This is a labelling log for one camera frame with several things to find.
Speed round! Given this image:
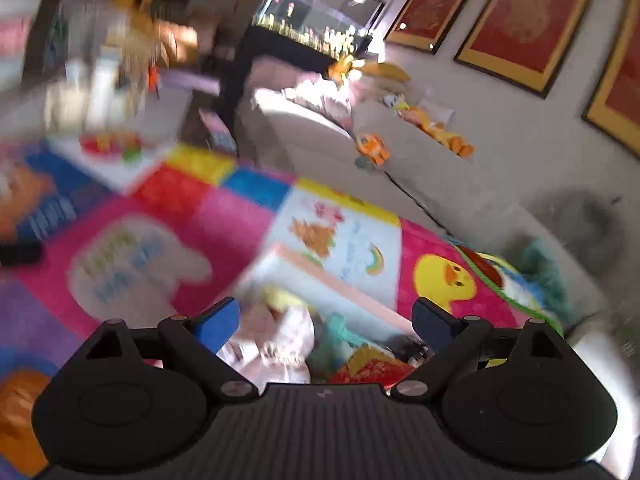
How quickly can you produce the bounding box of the striped colourful cloth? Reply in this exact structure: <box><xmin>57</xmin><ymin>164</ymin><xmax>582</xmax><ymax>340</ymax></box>
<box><xmin>456</xmin><ymin>244</ymin><xmax>539</xmax><ymax>312</ymax></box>

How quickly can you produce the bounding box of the yellow orange plush toy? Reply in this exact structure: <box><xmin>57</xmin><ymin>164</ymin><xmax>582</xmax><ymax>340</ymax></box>
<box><xmin>384</xmin><ymin>91</ymin><xmax>475</xmax><ymax>159</ymax></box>

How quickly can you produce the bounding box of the yellow plush cushion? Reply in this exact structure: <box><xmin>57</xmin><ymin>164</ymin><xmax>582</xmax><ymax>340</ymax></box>
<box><xmin>327</xmin><ymin>56</ymin><xmax>412</xmax><ymax>84</ymax></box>

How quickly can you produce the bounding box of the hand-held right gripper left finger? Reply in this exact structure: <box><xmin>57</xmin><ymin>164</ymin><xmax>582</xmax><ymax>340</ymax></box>
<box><xmin>84</xmin><ymin>297</ymin><xmax>260</xmax><ymax>404</ymax></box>

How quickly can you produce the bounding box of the grey sofa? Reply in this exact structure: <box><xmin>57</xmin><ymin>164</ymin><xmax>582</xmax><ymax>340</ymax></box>
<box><xmin>235</xmin><ymin>55</ymin><xmax>640</xmax><ymax>480</ymax></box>

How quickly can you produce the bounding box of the small pink box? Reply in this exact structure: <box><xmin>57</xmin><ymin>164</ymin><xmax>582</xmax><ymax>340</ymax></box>
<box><xmin>196</xmin><ymin>109</ymin><xmax>239</xmax><ymax>157</ymax></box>

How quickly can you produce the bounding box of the teal plastic toy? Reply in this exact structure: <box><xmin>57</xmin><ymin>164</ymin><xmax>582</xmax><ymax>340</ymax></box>
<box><xmin>309</xmin><ymin>311</ymin><xmax>362</xmax><ymax>362</ymax></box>

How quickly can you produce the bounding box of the colourful printed play mat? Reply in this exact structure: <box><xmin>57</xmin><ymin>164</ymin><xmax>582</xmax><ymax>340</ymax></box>
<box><xmin>0</xmin><ymin>141</ymin><xmax>567</xmax><ymax>479</ymax></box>

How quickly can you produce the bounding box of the teal cloth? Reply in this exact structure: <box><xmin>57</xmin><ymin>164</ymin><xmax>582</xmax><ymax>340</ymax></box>
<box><xmin>519</xmin><ymin>239</ymin><xmax>577</xmax><ymax>322</ymax></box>

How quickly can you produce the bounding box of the orange plush toy on sofa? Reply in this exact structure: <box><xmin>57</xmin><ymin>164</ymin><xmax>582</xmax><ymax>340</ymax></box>
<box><xmin>354</xmin><ymin>132</ymin><xmax>391</xmax><ymax>169</ymax></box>

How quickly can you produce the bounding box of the pink storage box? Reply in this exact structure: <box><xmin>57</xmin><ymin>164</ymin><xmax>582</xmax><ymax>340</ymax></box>
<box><xmin>234</xmin><ymin>241</ymin><xmax>430</xmax><ymax>387</ymax></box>

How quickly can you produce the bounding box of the red picture in gold frame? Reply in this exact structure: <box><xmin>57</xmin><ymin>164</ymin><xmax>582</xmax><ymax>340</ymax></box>
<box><xmin>581</xmin><ymin>6</ymin><xmax>640</xmax><ymax>159</ymax></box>
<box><xmin>384</xmin><ymin>0</ymin><xmax>492</xmax><ymax>56</ymax></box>
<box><xmin>453</xmin><ymin>0</ymin><xmax>602</xmax><ymax>100</ymax></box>

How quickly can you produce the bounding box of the red and green toy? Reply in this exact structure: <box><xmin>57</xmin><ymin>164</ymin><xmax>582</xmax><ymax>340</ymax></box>
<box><xmin>79</xmin><ymin>131</ymin><xmax>147</xmax><ymax>162</ymax></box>

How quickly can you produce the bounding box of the pink blanket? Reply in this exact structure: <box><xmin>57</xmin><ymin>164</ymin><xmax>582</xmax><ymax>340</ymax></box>
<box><xmin>281</xmin><ymin>72</ymin><xmax>357</xmax><ymax>129</ymax></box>

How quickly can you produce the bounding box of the large yellow plush toy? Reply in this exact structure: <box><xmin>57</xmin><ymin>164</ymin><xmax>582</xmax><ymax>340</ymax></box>
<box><xmin>109</xmin><ymin>0</ymin><xmax>202</xmax><ymax>67</ymax></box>

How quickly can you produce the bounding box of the pink white doll dress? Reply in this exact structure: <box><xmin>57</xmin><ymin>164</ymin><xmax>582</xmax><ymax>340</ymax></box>
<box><xmin>219</xmin><ymin>304</ymin><xmax>317</xmax><ymax>387</ymax></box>

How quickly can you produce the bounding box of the glass fish tank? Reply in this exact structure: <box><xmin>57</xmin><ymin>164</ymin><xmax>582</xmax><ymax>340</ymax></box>
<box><xmin>251</xmin><ymin>0</ymin><xmax>387</xmax><ymax>57</ymax></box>

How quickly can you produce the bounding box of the red yellow packet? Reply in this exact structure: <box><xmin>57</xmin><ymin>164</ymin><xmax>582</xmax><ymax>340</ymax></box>
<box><xmin>331</xmin><ymin>346</ymin><xmax>417</xmax><ymax>389</ymax></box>

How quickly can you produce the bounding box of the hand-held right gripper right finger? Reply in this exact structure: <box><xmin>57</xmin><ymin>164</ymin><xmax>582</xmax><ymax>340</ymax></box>
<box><xmin>391</xmin><ymin>297</ymin><xmax>572</xmax><ymax>404</ymax></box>

